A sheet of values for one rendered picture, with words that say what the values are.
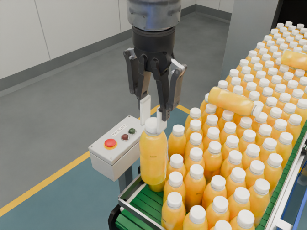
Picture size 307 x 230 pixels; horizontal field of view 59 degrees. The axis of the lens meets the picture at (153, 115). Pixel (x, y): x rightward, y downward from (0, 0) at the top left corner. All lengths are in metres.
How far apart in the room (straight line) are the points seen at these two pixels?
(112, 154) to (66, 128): 1.87
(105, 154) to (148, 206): 0.24
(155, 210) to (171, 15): 0.67
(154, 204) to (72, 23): 2.96
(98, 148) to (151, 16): 0.52
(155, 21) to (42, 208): 1.86
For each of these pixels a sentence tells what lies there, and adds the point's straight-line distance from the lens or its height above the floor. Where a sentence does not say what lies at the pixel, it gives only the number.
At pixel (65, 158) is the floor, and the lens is 2.40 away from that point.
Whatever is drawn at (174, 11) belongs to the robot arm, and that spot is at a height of 1.57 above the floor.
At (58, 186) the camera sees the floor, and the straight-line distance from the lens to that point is 2.23.
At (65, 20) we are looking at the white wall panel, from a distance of 3.57.
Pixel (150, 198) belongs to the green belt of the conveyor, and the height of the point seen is 0.90.
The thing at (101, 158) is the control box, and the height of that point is 1.09.
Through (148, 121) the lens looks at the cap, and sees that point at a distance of 0.61.
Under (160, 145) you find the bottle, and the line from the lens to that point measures 0.62.
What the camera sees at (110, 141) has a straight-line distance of 0.86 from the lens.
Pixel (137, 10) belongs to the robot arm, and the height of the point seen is 1.57.
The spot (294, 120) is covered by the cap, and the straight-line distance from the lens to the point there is 1.09.
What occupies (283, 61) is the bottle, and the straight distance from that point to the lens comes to 1.40.
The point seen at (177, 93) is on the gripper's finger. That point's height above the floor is 1.42.
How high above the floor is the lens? 1.71
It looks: 39 degrees down
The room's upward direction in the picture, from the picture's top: straight up
